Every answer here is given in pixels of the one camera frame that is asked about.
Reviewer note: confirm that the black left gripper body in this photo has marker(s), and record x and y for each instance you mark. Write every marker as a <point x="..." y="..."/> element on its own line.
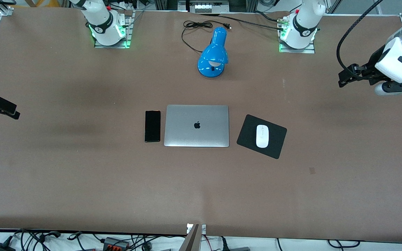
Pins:
<point x="374" y="65"/>

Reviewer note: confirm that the white computer mouse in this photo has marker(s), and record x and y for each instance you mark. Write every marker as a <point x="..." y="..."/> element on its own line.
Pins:
<point x="262" y="136"/>

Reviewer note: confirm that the black phone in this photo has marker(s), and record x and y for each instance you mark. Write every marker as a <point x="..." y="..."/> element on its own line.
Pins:
<point x="152" y="126"/>

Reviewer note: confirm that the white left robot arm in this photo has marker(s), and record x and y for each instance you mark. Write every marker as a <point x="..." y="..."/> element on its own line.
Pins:
<point x="304" y="21"/>

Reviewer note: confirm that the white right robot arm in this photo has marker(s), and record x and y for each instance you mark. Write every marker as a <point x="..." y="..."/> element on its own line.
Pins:
<point x="103" y="21"/>

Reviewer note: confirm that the black mouse pad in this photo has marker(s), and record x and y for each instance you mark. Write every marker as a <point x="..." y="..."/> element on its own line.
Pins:
<point x="246" y="137"/>

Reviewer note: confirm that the black power adapter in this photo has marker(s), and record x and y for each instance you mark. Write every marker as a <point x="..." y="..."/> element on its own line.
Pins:
<point x="2" y="247"/>

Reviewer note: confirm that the blue desk lamp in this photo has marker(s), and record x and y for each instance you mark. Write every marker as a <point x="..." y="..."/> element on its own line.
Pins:
<point x="213" y="52"/>

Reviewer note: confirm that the white power strip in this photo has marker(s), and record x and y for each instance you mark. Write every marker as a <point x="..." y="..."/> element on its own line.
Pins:
<point x="202" y="8"/>

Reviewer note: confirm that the grey connector with orange levers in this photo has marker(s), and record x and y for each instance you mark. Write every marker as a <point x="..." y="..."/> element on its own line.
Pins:
<point x="115" y="244"/>

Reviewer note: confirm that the silver closed laptop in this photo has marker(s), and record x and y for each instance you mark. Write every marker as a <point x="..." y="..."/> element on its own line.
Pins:
<point x="187" y="134"/>

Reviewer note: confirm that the black power plug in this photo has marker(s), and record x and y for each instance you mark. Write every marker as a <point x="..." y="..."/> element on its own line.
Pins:
<point x="224" y="244"/>

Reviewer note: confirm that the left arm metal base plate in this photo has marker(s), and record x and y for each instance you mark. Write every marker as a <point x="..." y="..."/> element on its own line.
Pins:
<point x="311" y="50"/>

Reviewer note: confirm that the wooden post with bracket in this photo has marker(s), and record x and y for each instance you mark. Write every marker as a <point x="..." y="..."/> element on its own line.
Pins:
<point x="192" y="240"/>

